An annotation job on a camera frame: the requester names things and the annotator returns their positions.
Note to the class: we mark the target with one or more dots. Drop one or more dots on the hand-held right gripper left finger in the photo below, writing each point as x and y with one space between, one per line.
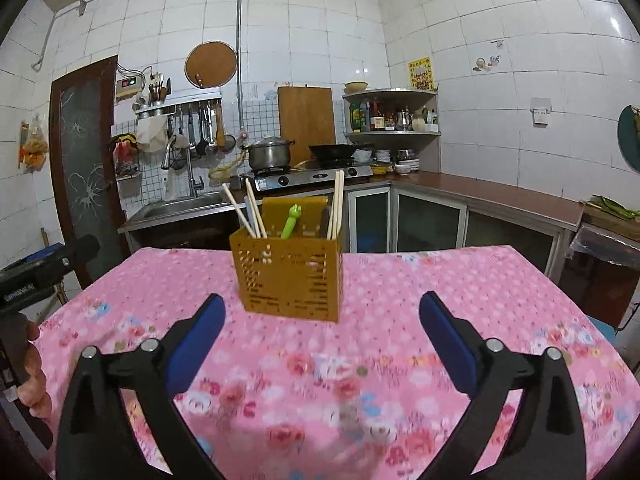
195 345

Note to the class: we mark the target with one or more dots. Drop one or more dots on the white wall switch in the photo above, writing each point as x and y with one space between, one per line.
542 110

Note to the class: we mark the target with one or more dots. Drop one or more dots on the round green wall item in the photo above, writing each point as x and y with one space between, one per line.
629 140

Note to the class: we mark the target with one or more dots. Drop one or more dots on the black wok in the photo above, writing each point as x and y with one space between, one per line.
332 151

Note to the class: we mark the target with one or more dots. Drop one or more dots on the stack of bowls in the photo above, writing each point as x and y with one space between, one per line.
400 162

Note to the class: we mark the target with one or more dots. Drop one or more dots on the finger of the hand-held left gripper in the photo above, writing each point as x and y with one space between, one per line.
75 255

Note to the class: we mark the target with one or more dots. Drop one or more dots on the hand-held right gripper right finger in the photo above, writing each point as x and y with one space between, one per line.
450 345

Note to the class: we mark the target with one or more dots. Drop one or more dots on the glass door base cabinets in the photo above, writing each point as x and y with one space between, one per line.
430 222

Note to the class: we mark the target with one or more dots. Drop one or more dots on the hanging plastic bag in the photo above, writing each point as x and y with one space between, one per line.
34 145

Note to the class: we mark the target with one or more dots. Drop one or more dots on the green vegetables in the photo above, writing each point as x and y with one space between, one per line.
615 206

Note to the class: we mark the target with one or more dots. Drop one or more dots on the blue stool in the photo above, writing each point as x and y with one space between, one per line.
600 330

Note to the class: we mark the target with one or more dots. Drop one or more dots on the pale wooden chopstick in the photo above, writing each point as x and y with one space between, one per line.
253 200
341 195
335 200
235 205
258 205

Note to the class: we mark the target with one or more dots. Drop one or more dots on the steel faucet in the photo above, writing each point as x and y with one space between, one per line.
187 170

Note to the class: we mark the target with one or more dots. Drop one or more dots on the person's left hand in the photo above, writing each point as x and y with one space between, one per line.
36 380

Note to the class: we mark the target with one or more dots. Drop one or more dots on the steel sink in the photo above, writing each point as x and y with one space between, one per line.
175 207

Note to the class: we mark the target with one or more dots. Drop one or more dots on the white wall control box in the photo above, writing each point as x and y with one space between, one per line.
128 87

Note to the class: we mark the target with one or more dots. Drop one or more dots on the brown frosted glass door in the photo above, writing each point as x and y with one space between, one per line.
85 160

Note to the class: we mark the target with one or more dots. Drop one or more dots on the wooden cutting board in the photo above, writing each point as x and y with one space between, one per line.
306 120

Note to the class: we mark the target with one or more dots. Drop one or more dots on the white hanging cloth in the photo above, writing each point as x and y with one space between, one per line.
151 136

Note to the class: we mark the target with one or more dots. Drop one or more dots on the steel cooking pot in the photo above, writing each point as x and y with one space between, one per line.
267 155

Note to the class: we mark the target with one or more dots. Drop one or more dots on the wall utensil rack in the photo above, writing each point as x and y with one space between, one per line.
177 102

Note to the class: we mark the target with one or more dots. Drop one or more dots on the red hanging bag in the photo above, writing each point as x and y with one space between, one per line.
125 147

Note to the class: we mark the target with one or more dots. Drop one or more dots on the grey wall pipe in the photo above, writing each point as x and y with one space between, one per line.
239 35

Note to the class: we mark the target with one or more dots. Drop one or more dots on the yellow wall poster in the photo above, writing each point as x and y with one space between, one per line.
421 73

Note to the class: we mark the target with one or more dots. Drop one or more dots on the pink floral tablecloth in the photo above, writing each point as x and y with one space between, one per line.
380 300

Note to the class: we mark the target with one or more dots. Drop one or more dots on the brown kitchen countertop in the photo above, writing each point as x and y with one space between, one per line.
490 192

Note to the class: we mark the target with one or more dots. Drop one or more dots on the steel gas stove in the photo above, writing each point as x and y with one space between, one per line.
315 176

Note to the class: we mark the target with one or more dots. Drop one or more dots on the steel corner shelf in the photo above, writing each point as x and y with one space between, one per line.
395 92

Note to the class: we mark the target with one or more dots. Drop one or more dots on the row of condiment bottles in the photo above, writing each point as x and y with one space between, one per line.
385 117

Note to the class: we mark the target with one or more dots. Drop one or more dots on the yellow slotted utensil holder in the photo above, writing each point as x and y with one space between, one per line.
285 280

